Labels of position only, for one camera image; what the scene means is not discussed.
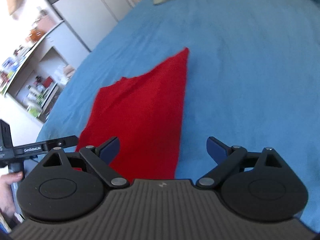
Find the red knit sweater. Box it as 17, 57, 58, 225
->
75, 47, 190, 180

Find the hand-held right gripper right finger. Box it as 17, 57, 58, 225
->
196, 137, 285, 188

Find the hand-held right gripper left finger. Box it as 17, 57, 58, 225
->
41, 137, 130, 188

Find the white and grey wardrobe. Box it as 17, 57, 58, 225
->
35, 0, 137, 53

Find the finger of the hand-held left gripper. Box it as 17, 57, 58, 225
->
46, 135, 78, 154

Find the person's left hand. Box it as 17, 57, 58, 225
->
0, 172, 25, 217

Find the white shelf unit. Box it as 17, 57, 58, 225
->
0, 19, 77, 124

